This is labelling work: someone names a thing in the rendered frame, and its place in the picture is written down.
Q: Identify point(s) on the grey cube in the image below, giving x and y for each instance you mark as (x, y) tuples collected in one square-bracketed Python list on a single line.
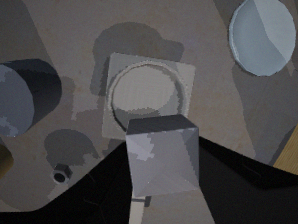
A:
[(163, 155)]

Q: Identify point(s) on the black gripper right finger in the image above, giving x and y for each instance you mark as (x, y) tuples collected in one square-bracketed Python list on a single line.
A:
[(240, 190)]

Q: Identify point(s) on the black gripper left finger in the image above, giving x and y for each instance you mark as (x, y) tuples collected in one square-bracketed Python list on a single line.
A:
[(102, 196)]

